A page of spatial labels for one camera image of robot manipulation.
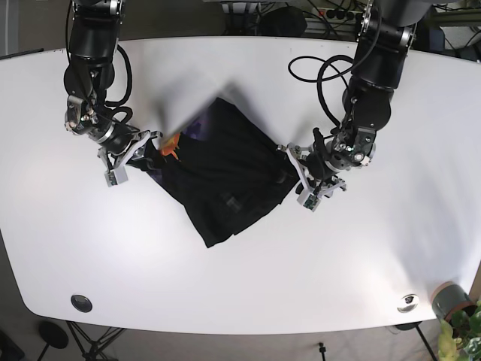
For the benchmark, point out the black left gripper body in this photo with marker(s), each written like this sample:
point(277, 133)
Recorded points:
point(351, 145)

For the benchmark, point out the black tripod stand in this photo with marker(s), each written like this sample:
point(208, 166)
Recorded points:
point(56, 337)

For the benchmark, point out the silver table grommet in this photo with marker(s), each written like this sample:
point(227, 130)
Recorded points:
point(408, 303)

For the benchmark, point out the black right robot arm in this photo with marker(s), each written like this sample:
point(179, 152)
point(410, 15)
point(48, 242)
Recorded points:
point(92, 41)

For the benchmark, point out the black T-shirt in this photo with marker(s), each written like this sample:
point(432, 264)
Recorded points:
point(225, 171)

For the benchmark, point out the potted green plant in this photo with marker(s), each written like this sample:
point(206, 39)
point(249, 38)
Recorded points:
point(459, 318)

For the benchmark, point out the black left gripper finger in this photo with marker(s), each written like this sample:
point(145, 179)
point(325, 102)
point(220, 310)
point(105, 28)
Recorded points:
point(308, 195)
point(327, 187)

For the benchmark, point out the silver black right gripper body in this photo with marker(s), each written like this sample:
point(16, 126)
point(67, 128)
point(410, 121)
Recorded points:
point(109, 128)

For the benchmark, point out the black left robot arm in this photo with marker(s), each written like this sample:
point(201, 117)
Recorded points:
point(385, 37)

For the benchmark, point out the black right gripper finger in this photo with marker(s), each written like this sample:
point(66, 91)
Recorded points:
point(152, 154)
point(135, 151)

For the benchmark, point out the black table grommet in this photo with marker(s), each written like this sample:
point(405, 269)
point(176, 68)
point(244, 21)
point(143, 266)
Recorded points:
point(81, 303)

